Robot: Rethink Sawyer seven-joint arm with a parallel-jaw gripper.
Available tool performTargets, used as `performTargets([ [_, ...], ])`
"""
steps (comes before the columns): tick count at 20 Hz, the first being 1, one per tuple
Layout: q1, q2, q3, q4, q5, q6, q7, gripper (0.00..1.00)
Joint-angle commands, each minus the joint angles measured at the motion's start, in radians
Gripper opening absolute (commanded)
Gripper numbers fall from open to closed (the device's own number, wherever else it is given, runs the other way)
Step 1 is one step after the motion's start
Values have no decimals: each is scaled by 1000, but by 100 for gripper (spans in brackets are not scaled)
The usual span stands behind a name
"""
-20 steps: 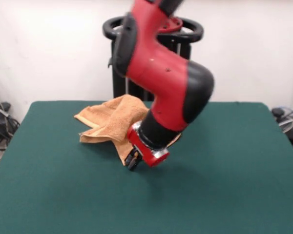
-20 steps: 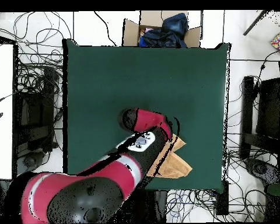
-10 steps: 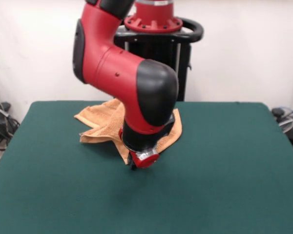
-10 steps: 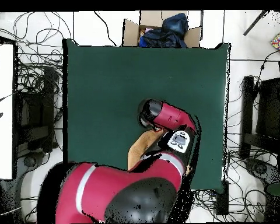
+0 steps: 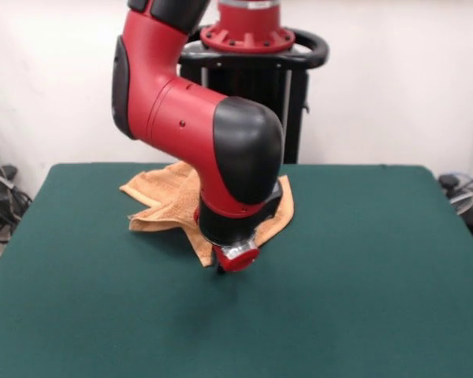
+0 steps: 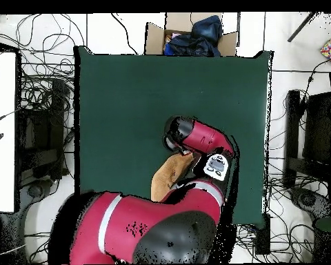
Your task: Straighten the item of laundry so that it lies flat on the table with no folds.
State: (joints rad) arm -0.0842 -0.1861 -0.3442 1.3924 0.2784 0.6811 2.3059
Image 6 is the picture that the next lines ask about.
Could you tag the white desk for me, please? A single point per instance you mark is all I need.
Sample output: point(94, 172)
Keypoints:
point(1, 138)

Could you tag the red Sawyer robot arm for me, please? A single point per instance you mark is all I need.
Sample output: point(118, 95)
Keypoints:
point(154, 220)

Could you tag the tan terry towel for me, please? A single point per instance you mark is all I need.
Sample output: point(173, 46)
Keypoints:
point(165, 176)

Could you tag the grey metal bar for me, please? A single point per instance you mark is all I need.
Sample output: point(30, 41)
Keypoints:
point(300, 27)

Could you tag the grey chair base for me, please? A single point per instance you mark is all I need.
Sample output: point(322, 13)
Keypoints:
point(309, 200)
point(33, 190)

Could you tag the black rectangular floor unit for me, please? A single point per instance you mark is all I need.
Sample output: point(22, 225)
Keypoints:
point(262, 240)

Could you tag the dark blue garment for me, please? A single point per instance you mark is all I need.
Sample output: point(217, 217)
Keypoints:
point(201, 38)

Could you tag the black frame stand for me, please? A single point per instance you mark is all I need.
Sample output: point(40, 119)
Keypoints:
point(44, 138)
point(317, 129)

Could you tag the brown cardboard box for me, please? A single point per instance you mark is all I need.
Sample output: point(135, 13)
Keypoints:
point(154, 38)

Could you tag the dark green table cloth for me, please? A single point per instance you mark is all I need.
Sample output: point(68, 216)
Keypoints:
point(127, 124)

